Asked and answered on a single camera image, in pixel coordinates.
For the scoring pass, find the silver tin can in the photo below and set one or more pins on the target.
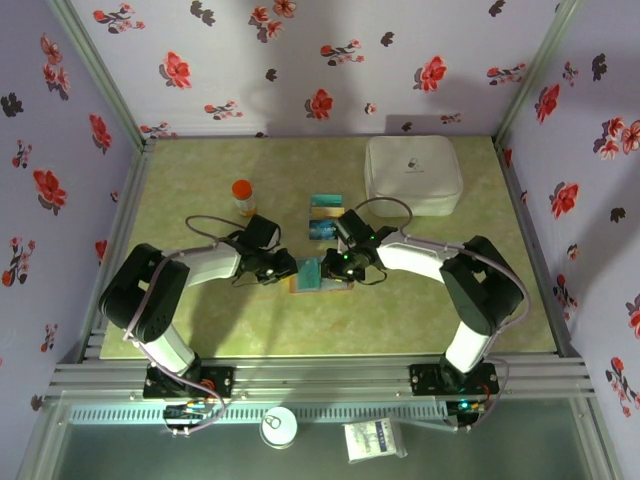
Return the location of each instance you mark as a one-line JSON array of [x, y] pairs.
[[279, 426]]

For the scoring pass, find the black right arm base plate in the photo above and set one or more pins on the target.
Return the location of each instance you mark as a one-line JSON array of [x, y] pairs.
[[425, 380]]

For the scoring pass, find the aluminium cross rail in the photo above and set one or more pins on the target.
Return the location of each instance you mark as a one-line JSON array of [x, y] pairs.
[[320, 377]]

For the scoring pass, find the aluminium corner post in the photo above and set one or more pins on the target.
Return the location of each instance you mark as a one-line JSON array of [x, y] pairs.
[[100, 70], [537, 65]]

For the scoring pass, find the aluminium side rail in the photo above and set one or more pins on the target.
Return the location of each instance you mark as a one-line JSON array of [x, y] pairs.
[[530, 250], [127, 200]]

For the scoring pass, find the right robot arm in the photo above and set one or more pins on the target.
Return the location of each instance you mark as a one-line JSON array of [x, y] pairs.
[[480, 285]]

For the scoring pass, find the white zip case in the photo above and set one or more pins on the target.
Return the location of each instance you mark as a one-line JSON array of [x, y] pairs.
[[415, 175]]

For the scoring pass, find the blue sky-print card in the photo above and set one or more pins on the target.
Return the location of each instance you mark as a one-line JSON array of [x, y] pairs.
[[321, 231]]

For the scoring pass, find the white tissue packet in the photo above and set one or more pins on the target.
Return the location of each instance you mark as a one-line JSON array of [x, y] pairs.
[[374, 440]]

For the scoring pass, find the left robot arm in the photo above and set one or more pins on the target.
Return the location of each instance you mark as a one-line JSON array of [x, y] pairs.
[[150, 290]]

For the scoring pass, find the orange-capped pill bottle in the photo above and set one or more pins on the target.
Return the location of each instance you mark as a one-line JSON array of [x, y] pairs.
[[243, 195]]

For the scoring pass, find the teal green card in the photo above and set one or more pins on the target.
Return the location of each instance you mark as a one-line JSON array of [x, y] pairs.
[[309, 275]]

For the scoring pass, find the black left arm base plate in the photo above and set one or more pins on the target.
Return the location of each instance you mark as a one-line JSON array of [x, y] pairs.
[[220, 381]]

